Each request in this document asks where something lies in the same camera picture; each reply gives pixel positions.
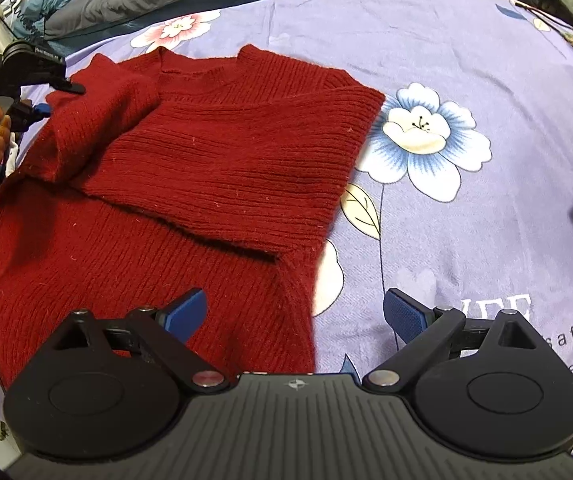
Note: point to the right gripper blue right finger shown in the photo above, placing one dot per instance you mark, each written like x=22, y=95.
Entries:
x=405, y=315

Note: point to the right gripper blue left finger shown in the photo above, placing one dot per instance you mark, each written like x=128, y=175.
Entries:
x=184, y=315

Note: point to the red knitted sweater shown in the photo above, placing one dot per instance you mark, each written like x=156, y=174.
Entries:
x=170, y=173

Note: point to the purple floral bed sheet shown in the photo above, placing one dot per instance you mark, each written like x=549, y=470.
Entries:
x=462, y=194

